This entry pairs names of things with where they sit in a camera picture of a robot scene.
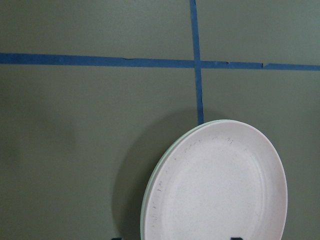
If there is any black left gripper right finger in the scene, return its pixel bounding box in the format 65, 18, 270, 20
230, 236, 243, 240

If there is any pink plate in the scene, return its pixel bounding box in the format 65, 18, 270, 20
140, 120, 288, 240

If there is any cream plate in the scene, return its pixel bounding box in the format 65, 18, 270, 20
140, 119, 240, 240

